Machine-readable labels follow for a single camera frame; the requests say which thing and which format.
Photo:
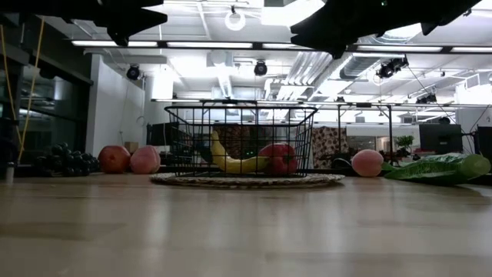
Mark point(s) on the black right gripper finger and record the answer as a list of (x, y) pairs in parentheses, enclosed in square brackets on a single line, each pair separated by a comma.
[(326, 19), (330, 42)]

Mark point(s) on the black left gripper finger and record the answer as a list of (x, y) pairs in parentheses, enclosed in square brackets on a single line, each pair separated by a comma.
[(127, 23), (127, 3)]

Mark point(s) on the red bell pepper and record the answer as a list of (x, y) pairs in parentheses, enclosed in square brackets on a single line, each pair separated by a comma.
[(280, 157)]

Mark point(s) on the pink peach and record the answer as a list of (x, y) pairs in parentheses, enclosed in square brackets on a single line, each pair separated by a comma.
[(145, 159), (367, 163)]

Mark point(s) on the red apple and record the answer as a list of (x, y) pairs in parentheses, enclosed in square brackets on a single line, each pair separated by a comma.
[(114, 159)]

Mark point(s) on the black grapes bunch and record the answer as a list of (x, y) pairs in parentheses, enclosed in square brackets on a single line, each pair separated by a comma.
[(65, 159)]

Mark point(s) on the yellow banana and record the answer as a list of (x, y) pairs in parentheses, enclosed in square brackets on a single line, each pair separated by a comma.
[(234, 165)]

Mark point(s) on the long green leafy vegetable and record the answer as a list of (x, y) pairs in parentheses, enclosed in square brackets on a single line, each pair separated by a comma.
[(434, 169)]

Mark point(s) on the black round ceiling spotlight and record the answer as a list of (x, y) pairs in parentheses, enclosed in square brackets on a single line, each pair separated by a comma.
[(133, 72), (260, 68)]

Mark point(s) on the black ceiling spotlight cluster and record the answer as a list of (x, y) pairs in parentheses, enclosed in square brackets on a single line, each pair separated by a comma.
[(426, 99), (386, 70)]

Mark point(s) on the brown patterned cloth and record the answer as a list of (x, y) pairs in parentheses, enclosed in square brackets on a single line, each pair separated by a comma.
[(326, 146)]

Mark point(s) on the black metal stand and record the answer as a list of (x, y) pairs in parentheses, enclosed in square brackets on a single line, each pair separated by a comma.
[(390, 131)]

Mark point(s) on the black monitor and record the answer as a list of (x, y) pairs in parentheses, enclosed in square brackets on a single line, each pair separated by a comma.
[(440, 137), (163, 134), (485, 142)]

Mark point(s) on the cardboard box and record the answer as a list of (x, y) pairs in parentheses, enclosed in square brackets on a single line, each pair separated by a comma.
[(131, 147)]

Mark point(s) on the potted green plant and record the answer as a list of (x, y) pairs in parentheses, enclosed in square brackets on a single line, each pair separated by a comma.
[(404, 142)]

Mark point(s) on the round woven mat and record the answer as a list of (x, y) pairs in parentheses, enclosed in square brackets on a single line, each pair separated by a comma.
[(246, 181)]

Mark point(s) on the small white bottle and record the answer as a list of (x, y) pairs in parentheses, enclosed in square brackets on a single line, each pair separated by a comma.
[(9, 173)]

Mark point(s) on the silver ventilation duct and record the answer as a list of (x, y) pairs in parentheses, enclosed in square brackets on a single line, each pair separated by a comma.
[(357, 67)]

